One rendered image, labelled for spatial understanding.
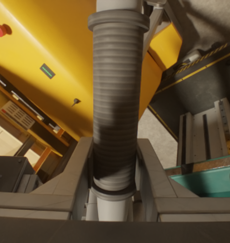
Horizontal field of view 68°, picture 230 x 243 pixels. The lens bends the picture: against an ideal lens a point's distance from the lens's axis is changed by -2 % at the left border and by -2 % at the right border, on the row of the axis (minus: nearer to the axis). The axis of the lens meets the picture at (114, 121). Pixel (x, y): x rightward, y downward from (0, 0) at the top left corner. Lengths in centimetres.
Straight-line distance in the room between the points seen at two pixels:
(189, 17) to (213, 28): 18
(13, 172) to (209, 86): 120
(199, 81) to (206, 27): 40
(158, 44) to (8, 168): 100
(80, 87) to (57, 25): 25
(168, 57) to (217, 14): 48
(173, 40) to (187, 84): 31
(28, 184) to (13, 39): 61
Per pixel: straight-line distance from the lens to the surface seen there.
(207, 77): 127
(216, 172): 77
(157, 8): 101
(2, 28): 77
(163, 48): 114
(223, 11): 147
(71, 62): 73
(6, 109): 92
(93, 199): 19
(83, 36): 80
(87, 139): 15
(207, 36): 150
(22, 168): 29
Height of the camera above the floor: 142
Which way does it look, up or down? 43 degrees down
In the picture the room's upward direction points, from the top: 157 degrees counter-clockwise
